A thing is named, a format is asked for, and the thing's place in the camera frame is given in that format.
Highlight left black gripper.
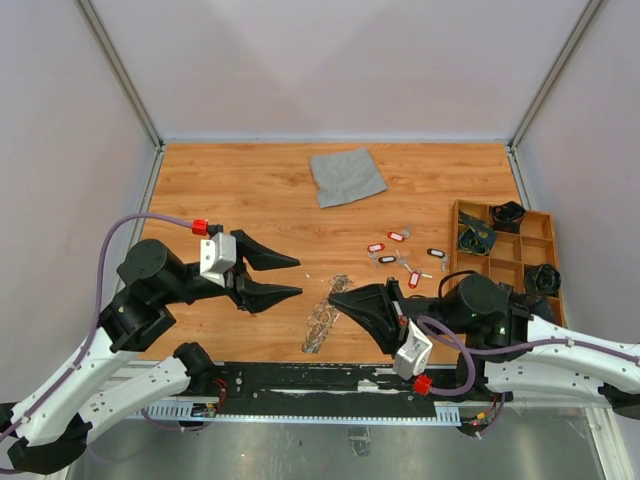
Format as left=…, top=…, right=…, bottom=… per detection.
left=161, top=228, right=305, bottom=311

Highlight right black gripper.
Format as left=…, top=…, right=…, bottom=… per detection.
left=328, top=275, right=471, bottom=358

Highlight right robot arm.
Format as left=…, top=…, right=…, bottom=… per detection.
left=328, top=270, right=639, bottom=419

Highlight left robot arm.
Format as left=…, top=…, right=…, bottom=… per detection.
left=1, top=230, right=302, bottom=475

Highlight red key tag lower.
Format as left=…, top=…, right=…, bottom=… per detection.
left=401, top=263, right=433, bottom=289

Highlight red key tag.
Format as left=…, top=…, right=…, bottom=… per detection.
left=367, top=243, right=385, bottom=261
left=387, top=225, right=411, bottom=243
left=401, top=263, right=433, bottom=289

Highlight red key tag middle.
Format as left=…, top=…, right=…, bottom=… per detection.
left=367, top=243, right=385, bottom=261

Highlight red key tag upper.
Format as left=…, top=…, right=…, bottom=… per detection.
left=387, top=225, right=411, bottom=243

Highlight black key tag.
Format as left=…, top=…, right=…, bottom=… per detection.
left=427, top=248, right=450, bottom=272

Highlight grey cloth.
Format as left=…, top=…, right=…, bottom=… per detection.
left=310, top=147, right=388, bottom=209

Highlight wooden compartment tray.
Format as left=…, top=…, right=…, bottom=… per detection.
left=448, top=200, right=566, bottom=326

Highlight rolled black tie top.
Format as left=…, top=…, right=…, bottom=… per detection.
left=489, top=201, right=526, bottom=234

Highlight rolled dark tie right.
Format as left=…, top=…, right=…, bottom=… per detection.
left=523, top=263, right=562, bottom=296

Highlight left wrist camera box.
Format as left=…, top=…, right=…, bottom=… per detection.
left=199, top=232, right=237, bottom=287

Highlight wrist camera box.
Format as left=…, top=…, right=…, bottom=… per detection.
left=393, top=320, right=433, bottom=380
left=199, top=232, right=237, bottom=287

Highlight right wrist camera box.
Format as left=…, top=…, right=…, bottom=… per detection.
left=393, top=320, right=433, bottom=380

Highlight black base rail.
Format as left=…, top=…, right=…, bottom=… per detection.
left=155, top=360, right=496, bottom=416

